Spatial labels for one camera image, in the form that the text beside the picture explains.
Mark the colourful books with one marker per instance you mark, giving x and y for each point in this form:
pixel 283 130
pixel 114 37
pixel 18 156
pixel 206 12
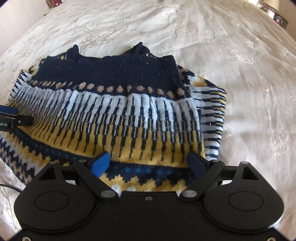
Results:
pixel 54 2

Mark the picture frame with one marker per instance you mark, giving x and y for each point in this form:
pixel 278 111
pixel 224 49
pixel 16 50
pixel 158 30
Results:
pixel 281 20

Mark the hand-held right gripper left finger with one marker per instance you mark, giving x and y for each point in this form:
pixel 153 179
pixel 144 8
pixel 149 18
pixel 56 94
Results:
pixel 101 163

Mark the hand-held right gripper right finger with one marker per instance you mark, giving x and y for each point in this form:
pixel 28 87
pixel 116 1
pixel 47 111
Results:
pixel 196 164

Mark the navy yellow patterned knit sweater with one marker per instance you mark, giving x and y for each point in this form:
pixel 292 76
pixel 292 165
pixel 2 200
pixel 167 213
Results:
pixel 129 111

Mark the table lamp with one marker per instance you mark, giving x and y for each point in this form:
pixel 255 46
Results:
pixel 271 4

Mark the white cup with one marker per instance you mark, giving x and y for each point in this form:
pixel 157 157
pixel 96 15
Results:
pixel 270 12

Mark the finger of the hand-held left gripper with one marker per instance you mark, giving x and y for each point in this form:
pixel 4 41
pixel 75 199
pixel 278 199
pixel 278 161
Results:
pixel 24 120
pixel 8 110

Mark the white embroidered bedspread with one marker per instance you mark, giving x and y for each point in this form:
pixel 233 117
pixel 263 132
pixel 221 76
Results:
pixel 231 58

